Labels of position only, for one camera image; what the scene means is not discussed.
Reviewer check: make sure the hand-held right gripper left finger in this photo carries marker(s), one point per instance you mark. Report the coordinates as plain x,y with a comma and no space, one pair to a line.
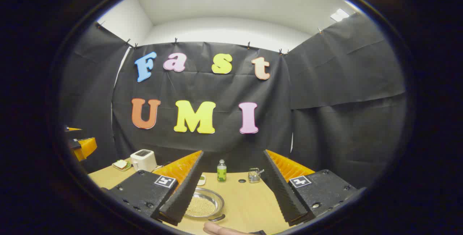
184,195

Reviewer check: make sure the pile of soybeans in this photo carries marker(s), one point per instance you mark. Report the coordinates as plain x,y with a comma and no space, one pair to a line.
200,208

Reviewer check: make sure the small ceiling light panel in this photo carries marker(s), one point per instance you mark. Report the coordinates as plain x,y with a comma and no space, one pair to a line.
339,15

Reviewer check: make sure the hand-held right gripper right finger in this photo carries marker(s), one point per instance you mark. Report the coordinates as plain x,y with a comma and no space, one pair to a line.
280,191

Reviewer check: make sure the sandwich with lettuce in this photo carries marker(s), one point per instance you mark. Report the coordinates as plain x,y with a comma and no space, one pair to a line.
120,164

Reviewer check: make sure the metal spoon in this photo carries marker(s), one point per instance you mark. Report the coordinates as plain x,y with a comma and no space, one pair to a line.
259,172

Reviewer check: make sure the pale sandwich tray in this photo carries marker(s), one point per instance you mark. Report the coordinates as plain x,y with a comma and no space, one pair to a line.
122,169

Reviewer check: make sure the white toaster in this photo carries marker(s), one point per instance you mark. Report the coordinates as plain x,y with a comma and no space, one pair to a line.
143,160

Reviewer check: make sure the white sectioned dish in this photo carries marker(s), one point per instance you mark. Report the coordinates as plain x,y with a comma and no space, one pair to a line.
202,180

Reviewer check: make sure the metal utensil holder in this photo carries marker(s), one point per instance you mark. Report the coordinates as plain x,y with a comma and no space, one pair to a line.
253,177

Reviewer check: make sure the clear bottle green label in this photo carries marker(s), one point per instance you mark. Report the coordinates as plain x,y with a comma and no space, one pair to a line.
221,172

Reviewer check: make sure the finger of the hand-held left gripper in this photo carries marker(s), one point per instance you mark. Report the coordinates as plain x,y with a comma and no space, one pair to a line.
86,146
72,129

